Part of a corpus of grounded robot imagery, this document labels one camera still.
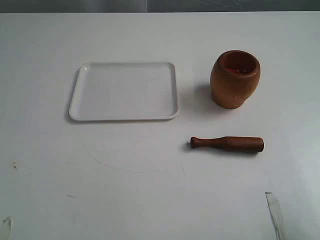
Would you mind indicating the wooden mortar cup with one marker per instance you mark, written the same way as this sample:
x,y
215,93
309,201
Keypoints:
x,y
230,90

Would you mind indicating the brown wooden pestle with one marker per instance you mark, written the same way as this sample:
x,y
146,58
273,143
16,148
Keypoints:
x,y
230,144

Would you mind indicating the white rectangular plastic tray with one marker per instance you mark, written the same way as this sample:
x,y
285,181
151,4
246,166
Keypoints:
x,y
124,91

